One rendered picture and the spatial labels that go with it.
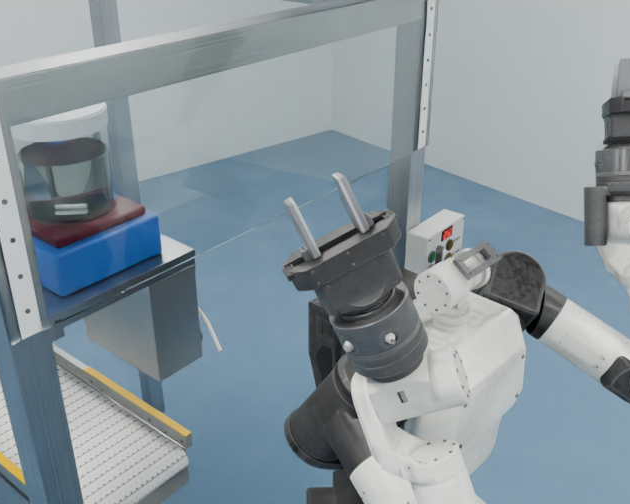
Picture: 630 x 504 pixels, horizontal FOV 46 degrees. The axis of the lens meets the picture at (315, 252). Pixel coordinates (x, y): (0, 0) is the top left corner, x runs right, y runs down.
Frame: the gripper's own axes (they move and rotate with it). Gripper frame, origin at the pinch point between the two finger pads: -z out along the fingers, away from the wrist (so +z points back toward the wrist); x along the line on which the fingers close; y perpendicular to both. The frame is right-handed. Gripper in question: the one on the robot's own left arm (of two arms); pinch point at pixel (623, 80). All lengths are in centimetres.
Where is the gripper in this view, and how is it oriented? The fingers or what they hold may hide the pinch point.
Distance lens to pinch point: 131.4
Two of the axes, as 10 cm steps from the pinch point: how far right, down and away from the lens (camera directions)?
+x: -2.4, 0.7, -9.7
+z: 0.4, 10.0, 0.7
